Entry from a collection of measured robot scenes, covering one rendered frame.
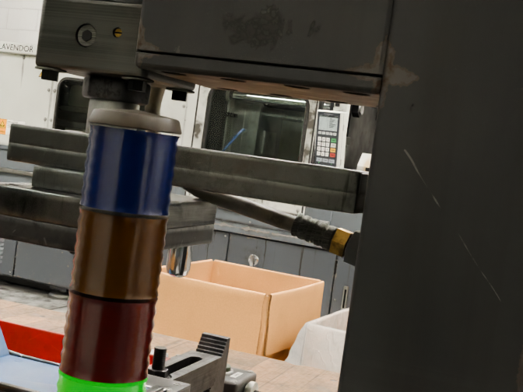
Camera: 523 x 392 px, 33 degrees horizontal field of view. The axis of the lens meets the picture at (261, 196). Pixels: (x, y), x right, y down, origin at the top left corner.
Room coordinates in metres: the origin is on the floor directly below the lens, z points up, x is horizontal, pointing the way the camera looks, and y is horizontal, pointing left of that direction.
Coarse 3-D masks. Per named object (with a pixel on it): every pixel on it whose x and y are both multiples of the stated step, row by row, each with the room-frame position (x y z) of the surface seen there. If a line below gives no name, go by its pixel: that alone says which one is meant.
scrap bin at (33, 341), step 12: (0, 324) 0.98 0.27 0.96; (12, 324) 0.98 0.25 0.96; (12, 336) 0.98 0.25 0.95; (24, 336) 0.97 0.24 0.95; (36, 336) 0.97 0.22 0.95; (48, 336) 0.96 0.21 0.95; (60, 336) 0.96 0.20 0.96; (12, 348) 0.98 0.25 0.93; (24, 348) 0.97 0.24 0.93; (36, 348) 0.97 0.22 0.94; (48, 348) 0.96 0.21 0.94; (60, 348) 0.96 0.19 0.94; (48, 360) 0.96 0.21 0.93; (60, 360) 0.96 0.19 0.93
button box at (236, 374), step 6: (228, 372) 1.00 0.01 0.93; (234, 372) 1.02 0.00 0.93; (240, 372) 1.02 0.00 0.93; (246, 372) 1.02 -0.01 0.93; (252, 372) 1.02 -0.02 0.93; (228, 378) 0.98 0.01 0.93; (234, 378) 0.99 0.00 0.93; (240, 378) 0.99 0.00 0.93; (246, 378) 1.00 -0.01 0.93; (252, 378) 1.01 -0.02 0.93; (228, 384) 0.97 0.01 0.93; (234, 384) 0.97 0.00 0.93; (240, 384) 0.98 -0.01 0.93; (246, 384) 1.00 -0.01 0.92; (252, 384) 0.99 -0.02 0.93; (228, 390) 0.97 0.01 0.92; (234, 390) 0.97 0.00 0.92; (240, 390) 0.98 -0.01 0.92; (246, 390) 0.99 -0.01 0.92; (252, 390) 0.99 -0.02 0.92
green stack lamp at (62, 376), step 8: (64, 376) 0.36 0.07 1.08; (64, 384) 0.36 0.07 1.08; (72, 384) 0.36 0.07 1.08; (80, 384) 0.36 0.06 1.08; (88, 384) 0.36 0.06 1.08; (96, 384) 0.36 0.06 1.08; (104, 384) 0.36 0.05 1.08; (112, 384) 0.36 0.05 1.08; (120, 384) 0.36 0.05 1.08; (128, 384) 0.37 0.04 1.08; (136, 384) 0.37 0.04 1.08; (144, 384) 0.37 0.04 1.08
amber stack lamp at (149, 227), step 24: (96, 216) 0.36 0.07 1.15; (120, 216) 0.36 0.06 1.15; (144, 216) 0.37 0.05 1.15; (96, 240) 0.36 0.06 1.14; (120, 240) 0.36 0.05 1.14; (144, 240) 0.36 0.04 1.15; (96, 264) 0.36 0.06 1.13; (120, 264) 0.36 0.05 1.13; (144, 264) 0.36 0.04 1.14; (72, 288) 0.37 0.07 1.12; (96, 288) 0.36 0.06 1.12; (120, 288) 0.36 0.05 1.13; (144, 288) 0.36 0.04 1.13
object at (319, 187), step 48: (96, 96) 0.64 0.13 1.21; (144, 96) 0.65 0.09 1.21; (48, 144) 0.63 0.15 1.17; (0, 192) 0.60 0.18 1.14; (48, 192) 0.59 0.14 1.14; (240, 192) 0.58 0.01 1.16; (288, 192) 0.57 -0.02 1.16; (336, 192) 0.56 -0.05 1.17; (48, 240) 0.59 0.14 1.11; (192, 240) 0.70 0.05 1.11
